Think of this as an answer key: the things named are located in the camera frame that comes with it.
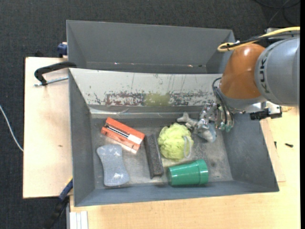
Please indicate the small black screw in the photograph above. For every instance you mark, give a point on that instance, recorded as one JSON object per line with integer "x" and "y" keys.
{"x": 289, "y": 145}

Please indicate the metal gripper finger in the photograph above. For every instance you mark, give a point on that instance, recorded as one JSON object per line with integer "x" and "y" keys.
{"x": 205, "y": 119}
{"x": 200, "y": 125}

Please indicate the green plastic cup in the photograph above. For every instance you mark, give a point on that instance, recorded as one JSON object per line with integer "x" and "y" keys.
{"x": 188, "y": 173}

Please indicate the orange and white box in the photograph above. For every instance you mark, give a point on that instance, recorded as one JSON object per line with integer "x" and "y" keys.
{"x": 119, "y": 132}

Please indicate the black cylinder on white bracket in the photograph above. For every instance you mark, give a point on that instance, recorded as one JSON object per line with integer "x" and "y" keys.
{"x": 261, "y": 114}

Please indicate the dark grey flat block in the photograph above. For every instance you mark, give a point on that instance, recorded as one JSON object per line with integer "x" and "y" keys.
{"x": 153, "y": 156}

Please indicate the blue bone-shaped sponge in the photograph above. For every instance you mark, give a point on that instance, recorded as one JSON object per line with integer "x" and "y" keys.
{"x": 112, "y": 166}

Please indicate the grey metal bin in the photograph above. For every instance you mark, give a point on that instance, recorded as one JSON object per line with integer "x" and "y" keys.
{"x": 247, "y": 156}

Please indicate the grey toy shark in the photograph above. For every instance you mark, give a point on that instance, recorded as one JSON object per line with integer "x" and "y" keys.
{"x": 209, "y": 133}

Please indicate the yellow-green bath pouf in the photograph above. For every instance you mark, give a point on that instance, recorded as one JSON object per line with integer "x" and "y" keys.
{"x": 172, "y": 142}

